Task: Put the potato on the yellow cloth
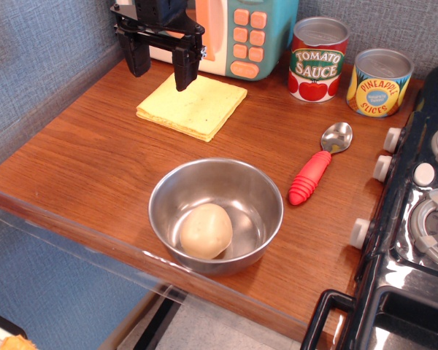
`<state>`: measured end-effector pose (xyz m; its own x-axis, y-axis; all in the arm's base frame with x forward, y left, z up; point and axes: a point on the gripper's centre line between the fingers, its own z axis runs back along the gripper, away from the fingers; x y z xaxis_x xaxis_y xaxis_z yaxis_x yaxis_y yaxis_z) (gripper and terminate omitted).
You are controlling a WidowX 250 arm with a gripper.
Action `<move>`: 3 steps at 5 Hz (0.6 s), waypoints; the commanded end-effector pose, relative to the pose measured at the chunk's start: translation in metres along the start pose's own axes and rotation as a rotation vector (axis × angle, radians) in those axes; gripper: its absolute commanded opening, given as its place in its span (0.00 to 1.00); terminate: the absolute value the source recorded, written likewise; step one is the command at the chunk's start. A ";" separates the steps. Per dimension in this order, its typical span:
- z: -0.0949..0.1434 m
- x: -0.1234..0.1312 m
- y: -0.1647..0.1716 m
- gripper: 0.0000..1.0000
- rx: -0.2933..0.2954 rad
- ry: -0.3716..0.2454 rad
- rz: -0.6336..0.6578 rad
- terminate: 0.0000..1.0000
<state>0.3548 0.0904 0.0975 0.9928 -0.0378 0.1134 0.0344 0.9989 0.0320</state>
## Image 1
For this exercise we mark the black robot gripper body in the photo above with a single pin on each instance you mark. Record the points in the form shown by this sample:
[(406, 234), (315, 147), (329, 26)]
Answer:
[(162, 24)]

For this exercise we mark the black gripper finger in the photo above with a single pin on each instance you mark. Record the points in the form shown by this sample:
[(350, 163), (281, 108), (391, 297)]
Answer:
[(186, 65), (136, 52)]

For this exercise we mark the beige potato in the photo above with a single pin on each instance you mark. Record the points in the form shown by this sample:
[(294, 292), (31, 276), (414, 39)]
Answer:
[(206, 232)]

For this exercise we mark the folded yellow cloth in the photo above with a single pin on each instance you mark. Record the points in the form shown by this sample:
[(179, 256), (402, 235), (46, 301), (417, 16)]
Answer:
[(199, 111)]

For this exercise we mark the teal toy microwave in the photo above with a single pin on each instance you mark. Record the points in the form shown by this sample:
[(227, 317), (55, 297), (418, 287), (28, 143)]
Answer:
[(242, 39)]

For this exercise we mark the tomato sauce can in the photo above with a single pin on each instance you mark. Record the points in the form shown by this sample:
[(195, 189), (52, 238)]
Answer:
[(317, 56)]

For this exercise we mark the steel bowl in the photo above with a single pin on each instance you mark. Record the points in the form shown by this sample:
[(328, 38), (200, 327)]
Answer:
[(250, 198)]

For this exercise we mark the pineapple slices can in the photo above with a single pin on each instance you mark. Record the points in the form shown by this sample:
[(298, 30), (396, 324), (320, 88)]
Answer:
[(379, 82)]

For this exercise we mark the white stove knob upper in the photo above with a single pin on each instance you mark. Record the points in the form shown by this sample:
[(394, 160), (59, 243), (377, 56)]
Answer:
[(392, 139)]

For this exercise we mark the white stove knob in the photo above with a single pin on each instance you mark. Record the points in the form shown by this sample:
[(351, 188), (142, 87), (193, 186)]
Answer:
[(381, 168), (392, 139), (359, 232)]

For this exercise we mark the white stove knob middle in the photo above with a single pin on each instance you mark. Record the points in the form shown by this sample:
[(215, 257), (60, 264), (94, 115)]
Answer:
[(381, 168)]

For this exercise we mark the white stove knob lower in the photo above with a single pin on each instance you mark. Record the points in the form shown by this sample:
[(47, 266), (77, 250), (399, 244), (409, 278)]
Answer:
[(359, 232)]

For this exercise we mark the orange object at corner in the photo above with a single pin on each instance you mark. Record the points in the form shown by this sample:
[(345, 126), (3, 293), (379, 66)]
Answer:
[(17, 342)]

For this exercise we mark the black toy stove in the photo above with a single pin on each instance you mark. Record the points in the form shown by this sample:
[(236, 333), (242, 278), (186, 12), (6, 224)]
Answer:
[(395, 304)]

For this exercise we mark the red-handled metal spoon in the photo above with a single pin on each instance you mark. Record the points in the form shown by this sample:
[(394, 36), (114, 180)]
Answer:
[(337, 138)]

